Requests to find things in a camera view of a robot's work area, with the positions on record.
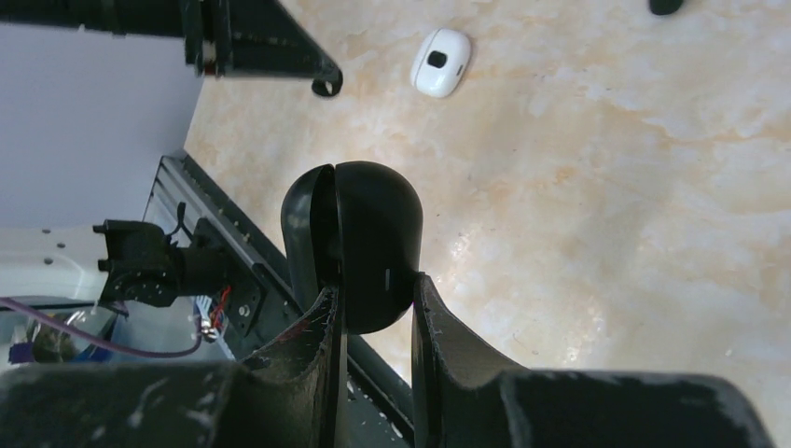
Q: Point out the black oval case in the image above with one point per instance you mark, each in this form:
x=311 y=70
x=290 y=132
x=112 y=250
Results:
x=357 y=226

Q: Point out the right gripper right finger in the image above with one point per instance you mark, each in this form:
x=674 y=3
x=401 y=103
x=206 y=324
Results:
x=468 y=394

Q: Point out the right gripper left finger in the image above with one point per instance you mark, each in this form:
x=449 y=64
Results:
x=289 y=393

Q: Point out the white earbud charging case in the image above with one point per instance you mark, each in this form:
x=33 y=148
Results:
x=441 y=62

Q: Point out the pink music stand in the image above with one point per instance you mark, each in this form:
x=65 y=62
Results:
x=664 y=7

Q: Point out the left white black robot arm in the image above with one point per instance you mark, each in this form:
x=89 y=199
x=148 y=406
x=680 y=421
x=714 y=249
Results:
x=118 y=17

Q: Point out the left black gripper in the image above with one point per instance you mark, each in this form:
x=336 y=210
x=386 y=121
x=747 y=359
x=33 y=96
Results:
x=254 y=38

